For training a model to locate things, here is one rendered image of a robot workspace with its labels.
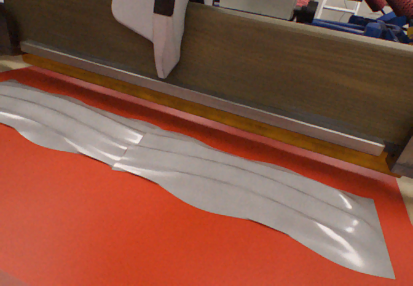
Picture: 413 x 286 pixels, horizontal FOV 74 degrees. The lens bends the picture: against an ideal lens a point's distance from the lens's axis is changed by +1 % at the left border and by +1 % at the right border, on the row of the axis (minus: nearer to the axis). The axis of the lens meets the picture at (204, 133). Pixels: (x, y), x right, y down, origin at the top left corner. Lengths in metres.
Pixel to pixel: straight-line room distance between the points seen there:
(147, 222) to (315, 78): 0.16
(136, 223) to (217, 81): 0.14
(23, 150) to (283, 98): 0.20
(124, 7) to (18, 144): 0.13
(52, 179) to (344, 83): 0.21
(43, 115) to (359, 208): 0.25
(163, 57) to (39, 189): 0.13
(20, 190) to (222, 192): 0.12
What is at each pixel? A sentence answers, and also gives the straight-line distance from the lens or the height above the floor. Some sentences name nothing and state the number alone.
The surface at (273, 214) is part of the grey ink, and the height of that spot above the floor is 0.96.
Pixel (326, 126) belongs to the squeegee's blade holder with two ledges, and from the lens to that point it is 0.23.
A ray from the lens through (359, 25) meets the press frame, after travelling 1.25.
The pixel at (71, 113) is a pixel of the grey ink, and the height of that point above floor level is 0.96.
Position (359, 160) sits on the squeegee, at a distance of 0.27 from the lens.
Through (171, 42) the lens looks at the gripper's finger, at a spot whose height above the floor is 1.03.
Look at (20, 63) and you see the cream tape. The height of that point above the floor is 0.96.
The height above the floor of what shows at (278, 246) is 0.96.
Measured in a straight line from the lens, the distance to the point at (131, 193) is 0.18.
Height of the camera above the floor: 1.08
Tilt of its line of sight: 29 degrees down
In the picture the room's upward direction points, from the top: 10 degrees clockwise
